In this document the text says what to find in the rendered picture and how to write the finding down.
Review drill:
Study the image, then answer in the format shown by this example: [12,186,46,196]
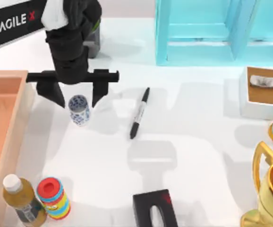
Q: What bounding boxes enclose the blue and white patterned cup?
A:
[68,94,91,128]

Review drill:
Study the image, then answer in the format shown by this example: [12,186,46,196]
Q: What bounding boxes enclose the black marker pen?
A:
[129,87,151,140]

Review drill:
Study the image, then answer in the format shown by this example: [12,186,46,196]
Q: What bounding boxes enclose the light blue rack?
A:
[154,0,273,66]

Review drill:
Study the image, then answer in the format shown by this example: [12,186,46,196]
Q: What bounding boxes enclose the stack of coloured rings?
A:
[36,177,71,220]

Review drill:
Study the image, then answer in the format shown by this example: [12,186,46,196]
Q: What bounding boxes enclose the tea bottle with white cap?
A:
[2,174,48,224]

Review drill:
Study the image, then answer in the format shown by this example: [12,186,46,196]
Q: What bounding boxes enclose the black tissue box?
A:
[132,189,180,227]

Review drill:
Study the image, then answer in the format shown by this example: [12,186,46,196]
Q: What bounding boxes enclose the white box with wooden top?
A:
[239,66,273,121]

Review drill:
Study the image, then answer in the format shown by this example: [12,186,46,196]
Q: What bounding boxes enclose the silver crumpled object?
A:
[249,74,273,89]

